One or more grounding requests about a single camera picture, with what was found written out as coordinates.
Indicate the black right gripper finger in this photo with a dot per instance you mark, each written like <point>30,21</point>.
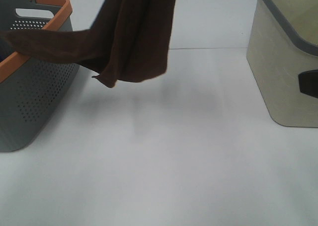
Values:
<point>308,83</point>

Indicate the brown towel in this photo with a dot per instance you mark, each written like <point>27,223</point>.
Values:
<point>128,41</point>

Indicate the beige basket with grey rim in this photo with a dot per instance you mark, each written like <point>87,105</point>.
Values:
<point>284,43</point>

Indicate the grey basket with orange rim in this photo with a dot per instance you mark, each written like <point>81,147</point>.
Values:
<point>30,89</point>

